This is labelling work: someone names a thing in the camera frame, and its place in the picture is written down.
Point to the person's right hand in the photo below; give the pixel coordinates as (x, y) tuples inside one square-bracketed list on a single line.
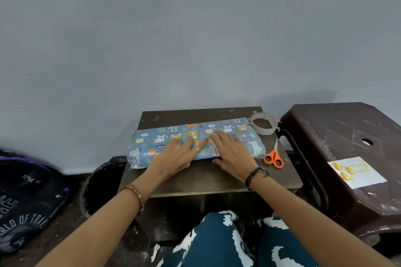
[(233, 154)]

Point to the person's left hand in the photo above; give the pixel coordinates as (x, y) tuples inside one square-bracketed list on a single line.
[(177, 157)]

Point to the blue animal-print wrapping paper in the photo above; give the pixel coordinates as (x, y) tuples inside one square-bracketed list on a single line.
[(150, 144)]

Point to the clear tape roll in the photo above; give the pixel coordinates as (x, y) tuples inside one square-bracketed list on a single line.
[(266, 130)]

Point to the white card with gold stickers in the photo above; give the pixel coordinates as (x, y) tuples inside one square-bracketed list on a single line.
[(360, 174)]

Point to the person's left forearm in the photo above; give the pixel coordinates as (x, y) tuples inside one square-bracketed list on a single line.
[(94, 226)]

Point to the person's right forearm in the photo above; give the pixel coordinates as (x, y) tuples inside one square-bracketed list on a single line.
[(313, 226)]

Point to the small brown wooden table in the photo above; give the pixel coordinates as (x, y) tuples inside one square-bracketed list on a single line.
[(219, 179)]

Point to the black trash bin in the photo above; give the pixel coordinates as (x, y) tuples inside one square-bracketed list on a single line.
[(100, 185)]

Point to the teal white patterned trousers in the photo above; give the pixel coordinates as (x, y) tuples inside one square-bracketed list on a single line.
[(219, 241)]

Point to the brown plastic stool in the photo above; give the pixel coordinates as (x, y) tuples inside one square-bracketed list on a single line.
[(344, 126)]

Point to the black purple backpack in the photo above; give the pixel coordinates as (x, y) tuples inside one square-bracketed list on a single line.
[(25, 204)]

